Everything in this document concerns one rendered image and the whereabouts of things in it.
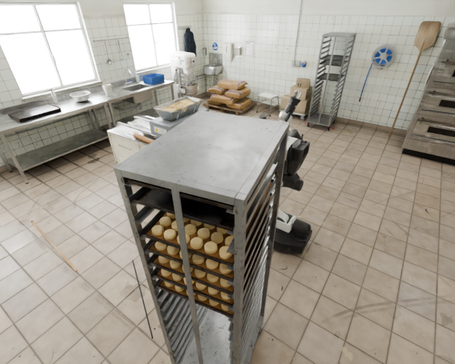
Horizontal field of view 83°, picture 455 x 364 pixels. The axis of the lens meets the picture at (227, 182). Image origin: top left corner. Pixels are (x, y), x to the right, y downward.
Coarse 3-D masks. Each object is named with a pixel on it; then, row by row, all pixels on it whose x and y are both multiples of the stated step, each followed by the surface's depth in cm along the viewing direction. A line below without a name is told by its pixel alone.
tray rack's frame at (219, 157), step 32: (192, 128) 118; (224, 128) 118; (256, 128) 117; (128, 160) 94; (160, 160) 93; (192, 160) 93; (224, 160) 93; (256, 160) 93; (128, 192) 95; (192, 192) 81; (224, 192) 77; (192, 288) 114; (160, 320) 145; (192, 320) 130; (224, 320) 212; (192, 352) 193; (224, 352) 192
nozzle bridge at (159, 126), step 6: (204, 108) 335; (192, 114) 317; (156, 120) 302; (162, 120) 302; (180, 120) 302; (150, 126) 303; (156, 126) 297; (162, 126) 290; (168, 126) 286; (174, 126) 291; (156, 132) 302; (162, 132) 295
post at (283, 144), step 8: (288, 128) 122; (280, 144) 127; (280, 152) 129; (280, 160) 132; (280, 168) 134; (280, 176) 137; (280, 184) 139; (272, 208) 150; (272, 216) 153; (272, 224) 157; (272, 232) 160; (272, 240) 164; (272, 248) 169; (264, 280) 188; (264, 288) 193; (264, 296) 199; (264, 304) 204
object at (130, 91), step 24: (96, 96) 489; (120, 96) 488; (144, 96) 544; (0, 120) 390; (48, 120) 399; (96, 120) 528; (120, 120) 565; (48, 144) 467; (72, 144) 466; (24, 168) 399
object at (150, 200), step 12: (144, 192) 102; (156, 192) 102; (144, 204) 95; (156, 204) 96; (168, 204) 96; (192, 204) 96; (204, 204) 96; (192, 216) 91; (204, 216) 91; (216, 216) 90; (228, 216) 90; (228, 228) 84
